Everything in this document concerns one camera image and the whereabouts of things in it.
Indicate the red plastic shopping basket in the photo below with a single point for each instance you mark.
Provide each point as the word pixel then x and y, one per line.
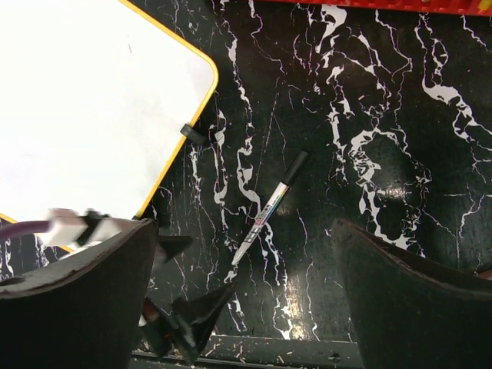
pixel 449 7

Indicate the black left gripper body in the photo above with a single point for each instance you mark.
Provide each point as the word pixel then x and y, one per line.
pixel 162 334

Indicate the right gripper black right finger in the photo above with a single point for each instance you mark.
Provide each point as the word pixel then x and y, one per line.
pixel 408 311

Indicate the white marker black cap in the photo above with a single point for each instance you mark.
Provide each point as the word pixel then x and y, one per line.
pixel 271 205

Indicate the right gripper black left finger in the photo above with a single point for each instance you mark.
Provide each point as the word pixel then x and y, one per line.
pixel 80 312

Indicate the white board yellow frame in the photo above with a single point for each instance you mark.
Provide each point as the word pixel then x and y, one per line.
pixel 97 98

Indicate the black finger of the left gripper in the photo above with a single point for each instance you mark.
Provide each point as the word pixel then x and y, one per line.
pixel 196 319
pixel 169 247

